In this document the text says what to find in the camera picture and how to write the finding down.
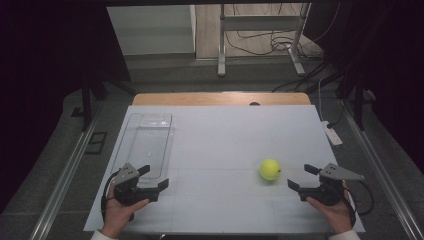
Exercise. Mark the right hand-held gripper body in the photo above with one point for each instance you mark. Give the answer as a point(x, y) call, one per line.
point(328, 191)

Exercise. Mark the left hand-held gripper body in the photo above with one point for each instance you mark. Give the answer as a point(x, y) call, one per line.
point(128, 191)

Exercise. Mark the clear plastic tray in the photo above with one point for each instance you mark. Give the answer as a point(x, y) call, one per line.
point(148, 143)

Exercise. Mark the yellow tennis ball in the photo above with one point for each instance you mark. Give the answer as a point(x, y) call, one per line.
point(270, 169)

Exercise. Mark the person's right hand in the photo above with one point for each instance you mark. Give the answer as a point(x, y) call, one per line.
point(333, 215)

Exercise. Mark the person's left hand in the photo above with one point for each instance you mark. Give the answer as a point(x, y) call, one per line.
point(116, 213)

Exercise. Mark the white power strip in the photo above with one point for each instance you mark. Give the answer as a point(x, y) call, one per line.
point(332, 134)

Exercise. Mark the black floor plate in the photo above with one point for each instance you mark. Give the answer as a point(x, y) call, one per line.
point(96, 142)

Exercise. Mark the black stand leg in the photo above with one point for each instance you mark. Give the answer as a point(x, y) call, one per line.
point(86, 106)
point(359, 110)

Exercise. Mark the white board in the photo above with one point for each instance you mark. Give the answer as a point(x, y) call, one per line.
point(226, 140)

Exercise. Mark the wooden table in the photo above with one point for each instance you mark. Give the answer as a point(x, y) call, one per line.
point(206, 99)

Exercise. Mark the dark curtain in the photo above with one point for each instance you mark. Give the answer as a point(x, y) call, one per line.
point(43, 66)
point(390, 66)

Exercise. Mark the white cabinet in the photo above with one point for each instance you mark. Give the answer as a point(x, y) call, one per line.
point(150, 30)

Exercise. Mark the aluminium floor rail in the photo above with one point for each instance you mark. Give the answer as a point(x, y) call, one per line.
point(63, 173)
point(383, 173)

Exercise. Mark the grey metal stand frame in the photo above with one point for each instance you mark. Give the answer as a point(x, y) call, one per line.
point(256, 22)

